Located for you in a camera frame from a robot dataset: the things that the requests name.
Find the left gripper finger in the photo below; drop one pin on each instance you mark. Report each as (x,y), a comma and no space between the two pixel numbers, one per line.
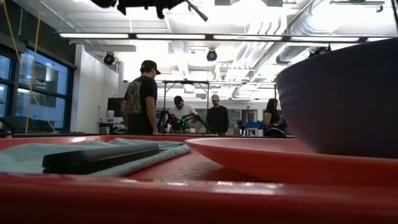
(199,12)

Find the blue bowl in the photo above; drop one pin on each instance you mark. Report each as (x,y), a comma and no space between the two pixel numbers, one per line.
(342,102)

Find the pink round plate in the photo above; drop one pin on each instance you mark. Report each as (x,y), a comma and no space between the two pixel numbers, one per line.
(280,165)

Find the red plastic tray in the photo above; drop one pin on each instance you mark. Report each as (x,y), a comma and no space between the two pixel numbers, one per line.
(199,202)

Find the teal cloth napkin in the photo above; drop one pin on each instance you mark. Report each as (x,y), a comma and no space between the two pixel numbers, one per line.
(21,158)

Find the background black robot arm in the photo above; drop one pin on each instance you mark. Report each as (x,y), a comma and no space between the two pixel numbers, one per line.
(183,124)

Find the long linear ceiling light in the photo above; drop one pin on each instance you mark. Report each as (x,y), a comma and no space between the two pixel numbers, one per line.
(171,36)

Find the person's red shoes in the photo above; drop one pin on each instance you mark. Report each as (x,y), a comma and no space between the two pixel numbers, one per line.
(140,99)

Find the person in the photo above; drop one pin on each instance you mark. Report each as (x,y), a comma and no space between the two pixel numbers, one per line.
(182,110)
(217,118)
(272,115)

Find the black computer monitor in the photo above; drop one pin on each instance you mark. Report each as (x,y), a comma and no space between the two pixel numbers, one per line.
(114,105)

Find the large dark-framed window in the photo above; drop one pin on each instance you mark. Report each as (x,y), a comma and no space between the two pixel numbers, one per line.
(46,81)

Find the black ceiling track light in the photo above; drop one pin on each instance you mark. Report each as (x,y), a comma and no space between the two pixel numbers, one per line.
(318,51)

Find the blue storage bin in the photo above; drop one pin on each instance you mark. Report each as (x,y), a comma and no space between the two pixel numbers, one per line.
(255,125)

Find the black chair back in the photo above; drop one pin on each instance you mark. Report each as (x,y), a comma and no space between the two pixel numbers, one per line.
(276,133)

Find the black background rig frame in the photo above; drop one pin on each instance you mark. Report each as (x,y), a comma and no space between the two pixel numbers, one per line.
(186,82)

